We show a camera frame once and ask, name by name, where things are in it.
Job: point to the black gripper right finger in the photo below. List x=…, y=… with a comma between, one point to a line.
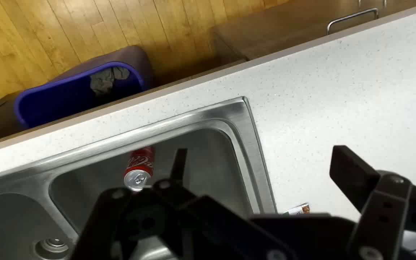
x=387, y=202

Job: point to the stainless steel double sink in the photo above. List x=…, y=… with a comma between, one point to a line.
x=44, y=206

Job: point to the small item on counter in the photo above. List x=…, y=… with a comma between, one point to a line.
x=300, y=209

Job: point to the wooden cabinet drawer with handle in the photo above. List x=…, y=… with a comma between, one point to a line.
x=296, y=21

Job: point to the blue trash bin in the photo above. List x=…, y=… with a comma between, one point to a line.
x=79, y=91

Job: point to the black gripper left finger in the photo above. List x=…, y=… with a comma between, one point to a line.
x=122, y=218

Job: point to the red soda can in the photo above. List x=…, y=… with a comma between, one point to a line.
x=140, y=167

